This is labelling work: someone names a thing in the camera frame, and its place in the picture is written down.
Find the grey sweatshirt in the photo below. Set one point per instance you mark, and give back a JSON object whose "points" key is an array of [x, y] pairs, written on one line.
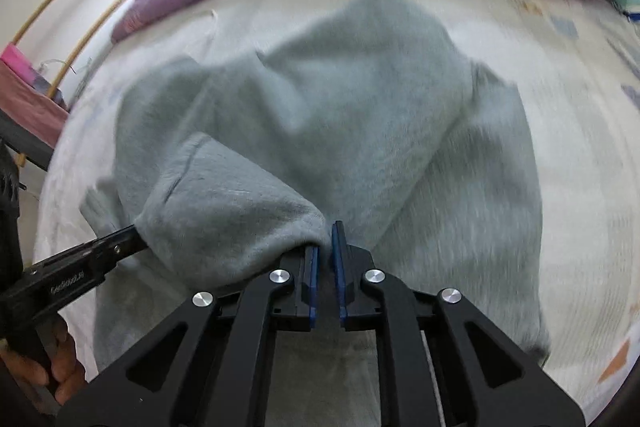
{"points": [[320, 132]]}

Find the person's left hand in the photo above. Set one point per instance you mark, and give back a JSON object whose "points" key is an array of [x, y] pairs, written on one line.
{"points": [[67, 364]]}

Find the black object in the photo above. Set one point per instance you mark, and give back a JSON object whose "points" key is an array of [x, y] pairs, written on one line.
{"points": [[9, 217]]}

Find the dark grey bed frame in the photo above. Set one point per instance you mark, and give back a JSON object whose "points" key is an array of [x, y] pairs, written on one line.
{"points": [[25, 139]]}

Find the white patterned bed sheet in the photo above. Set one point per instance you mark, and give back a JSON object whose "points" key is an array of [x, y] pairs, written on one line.
{"points": [[585, 187]]}

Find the pink cloth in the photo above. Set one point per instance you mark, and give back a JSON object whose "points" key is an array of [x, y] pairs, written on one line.
{"points": [[27, 97]]}

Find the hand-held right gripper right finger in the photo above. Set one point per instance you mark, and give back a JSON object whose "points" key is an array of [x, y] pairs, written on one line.
{"points": [[339, 279]]}

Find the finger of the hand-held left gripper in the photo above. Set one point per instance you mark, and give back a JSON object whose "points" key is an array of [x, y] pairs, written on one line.
{"points": [[117, 247]]}

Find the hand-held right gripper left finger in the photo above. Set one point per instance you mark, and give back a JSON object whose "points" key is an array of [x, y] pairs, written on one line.
{"points": [[312, 289]]}

